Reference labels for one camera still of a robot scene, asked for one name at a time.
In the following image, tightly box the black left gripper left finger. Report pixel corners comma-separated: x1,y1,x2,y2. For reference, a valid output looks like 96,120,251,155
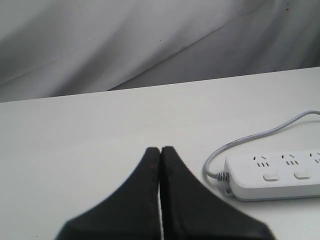
56,147,160,240

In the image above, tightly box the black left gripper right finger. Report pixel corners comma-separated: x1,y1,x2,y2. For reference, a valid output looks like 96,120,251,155
159,146,275,240

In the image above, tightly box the white power strip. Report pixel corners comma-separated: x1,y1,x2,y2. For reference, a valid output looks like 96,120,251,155
224,149,320,202

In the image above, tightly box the white backdrop cloth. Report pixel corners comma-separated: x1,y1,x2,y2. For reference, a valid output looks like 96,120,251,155
0,0,320,102

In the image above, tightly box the grey power cable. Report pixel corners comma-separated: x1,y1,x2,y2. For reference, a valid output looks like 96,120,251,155
203,110,320,183

